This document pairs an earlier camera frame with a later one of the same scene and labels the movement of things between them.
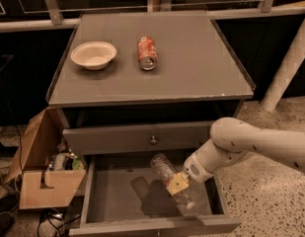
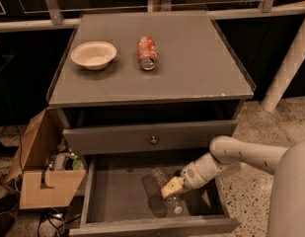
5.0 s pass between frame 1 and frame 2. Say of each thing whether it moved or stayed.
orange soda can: stayed
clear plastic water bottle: moved
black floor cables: stayed
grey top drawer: stayed
